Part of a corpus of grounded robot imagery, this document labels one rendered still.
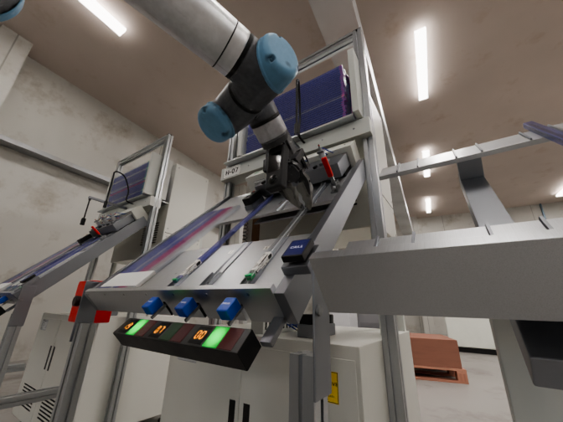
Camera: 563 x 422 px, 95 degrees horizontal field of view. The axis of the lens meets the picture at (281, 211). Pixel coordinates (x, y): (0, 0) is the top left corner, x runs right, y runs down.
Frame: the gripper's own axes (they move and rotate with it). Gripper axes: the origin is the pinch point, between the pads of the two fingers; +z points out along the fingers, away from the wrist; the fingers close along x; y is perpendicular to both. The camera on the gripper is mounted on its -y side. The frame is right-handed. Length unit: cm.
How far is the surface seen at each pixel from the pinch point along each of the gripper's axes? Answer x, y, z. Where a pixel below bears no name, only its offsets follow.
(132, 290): 31.8, -33.0, -7.0
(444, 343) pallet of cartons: -4, 129, 283
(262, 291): -6.1, -33.2, -6.5
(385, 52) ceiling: -2, 368, 10
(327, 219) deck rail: -9.9, -10.4, -2.0
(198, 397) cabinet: 42, -38, 36
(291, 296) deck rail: -9.9, -32.2, -4.1
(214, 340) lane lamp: -0.5, -40.9, -5.4
